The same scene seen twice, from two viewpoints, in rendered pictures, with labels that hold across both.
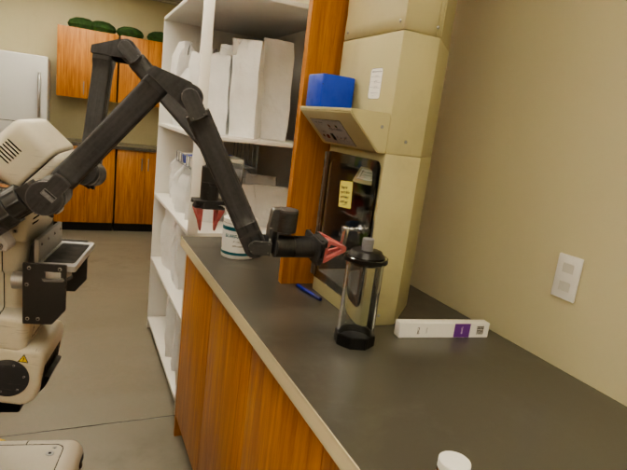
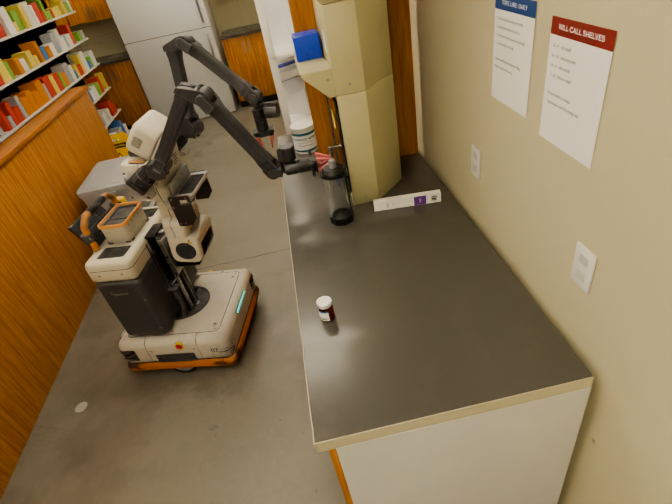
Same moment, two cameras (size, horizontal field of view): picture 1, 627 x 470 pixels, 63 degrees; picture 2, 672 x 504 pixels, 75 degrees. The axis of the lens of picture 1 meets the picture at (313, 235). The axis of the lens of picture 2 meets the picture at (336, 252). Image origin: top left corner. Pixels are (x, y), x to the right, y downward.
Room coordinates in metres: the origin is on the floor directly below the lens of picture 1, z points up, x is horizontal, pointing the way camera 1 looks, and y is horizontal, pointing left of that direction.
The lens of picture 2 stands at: (-0.21, -0.71, 1.91)
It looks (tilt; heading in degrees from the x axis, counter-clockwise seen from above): 36 degrees down; 24
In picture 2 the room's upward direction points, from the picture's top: 12 degrees counter-clockwise
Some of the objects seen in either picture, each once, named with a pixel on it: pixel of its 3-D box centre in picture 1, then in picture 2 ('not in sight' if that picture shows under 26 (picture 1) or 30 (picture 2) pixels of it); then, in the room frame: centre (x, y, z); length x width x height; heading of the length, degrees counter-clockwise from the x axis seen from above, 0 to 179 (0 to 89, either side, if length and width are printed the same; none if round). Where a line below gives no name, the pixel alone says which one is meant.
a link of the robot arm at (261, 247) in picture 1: (271, 229); (281, 159); (1.28, 0.11, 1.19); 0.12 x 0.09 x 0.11; 105
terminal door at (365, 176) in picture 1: (342, 224); (337, 138); (1.47, -0.08, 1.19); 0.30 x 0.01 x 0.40; 26
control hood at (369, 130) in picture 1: (339, 128); (314, 75); (1.45, -0.03, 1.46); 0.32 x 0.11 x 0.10; 26
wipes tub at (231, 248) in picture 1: (239, 236); (304, 137); (1.91, 0.28, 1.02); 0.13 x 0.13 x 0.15
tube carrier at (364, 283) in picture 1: (359, 297); (338, 194); (1.22, -0.13, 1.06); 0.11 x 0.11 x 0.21
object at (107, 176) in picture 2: not in sight; (122, 188); (2.24, 2.14, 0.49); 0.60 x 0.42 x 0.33; 26
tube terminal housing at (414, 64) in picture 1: (388, 181); (363, 99); (1.53, -0.20, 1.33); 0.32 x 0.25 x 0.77; 26
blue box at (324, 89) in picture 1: (329, 92); (306, 45); (1.53, 0.00, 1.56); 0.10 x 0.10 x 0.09; 26
